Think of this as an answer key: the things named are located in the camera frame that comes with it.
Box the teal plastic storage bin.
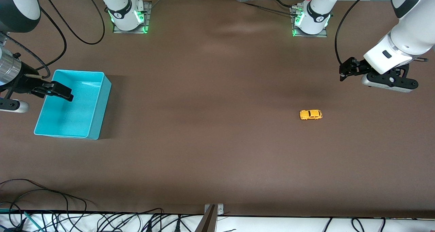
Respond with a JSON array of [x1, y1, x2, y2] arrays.
[[34, 69, 112, 140]]

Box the tangled black cable bundle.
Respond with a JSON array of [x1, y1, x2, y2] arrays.
[[92, 208, 194, 232]]

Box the green pen-shaped tool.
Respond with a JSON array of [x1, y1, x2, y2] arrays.
[[23, 211, 44, 232]]

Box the long looping black cable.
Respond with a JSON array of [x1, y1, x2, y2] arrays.
[[36, 0, 106, 46]]

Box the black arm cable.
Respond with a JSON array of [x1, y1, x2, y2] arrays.
[[335, 0, 380, 66], [36, 7, 68, 71]]

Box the black base cable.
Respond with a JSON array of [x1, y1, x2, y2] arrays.
[[237, 0, 300, 17]]

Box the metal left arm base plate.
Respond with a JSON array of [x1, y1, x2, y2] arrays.
[[291, 6, 329, 38]]

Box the braided black cable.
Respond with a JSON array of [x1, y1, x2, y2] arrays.
[[0, 32, 52, 81]]

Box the yellow beetle toy car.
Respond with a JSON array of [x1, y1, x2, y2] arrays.
[[299, 109, 323, 121]]

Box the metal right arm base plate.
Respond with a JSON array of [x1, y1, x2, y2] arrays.
[[113, 1, 152, 34]]

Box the metal bracket with dark post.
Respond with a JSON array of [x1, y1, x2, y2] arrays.
[[195, 204, 224, 232]]

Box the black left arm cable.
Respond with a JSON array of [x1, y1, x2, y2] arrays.
[[335, 0, 380, 66]]

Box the thin black floor cable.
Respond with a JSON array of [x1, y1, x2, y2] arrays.
[[0, 179, 89, 222]]

